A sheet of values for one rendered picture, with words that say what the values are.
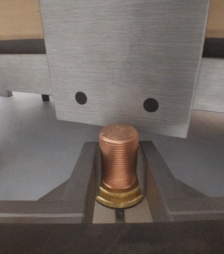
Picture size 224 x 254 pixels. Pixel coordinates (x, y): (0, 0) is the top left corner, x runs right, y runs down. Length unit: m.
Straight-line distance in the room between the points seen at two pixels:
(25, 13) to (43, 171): 0.23
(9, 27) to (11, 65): 0.07
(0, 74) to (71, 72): 0.16
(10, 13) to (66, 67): 0.19
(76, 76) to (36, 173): 0.20
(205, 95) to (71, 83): 0.12
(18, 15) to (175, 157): 0.32
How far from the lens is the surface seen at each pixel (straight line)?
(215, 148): 0.39
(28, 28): 0.31
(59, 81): 0.17
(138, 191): 0.16
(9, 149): 0.40
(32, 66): 0.26
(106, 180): 0.16
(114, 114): 0.16
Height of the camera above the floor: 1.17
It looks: 27 degrees up
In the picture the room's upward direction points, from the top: 179 degrees clockwise
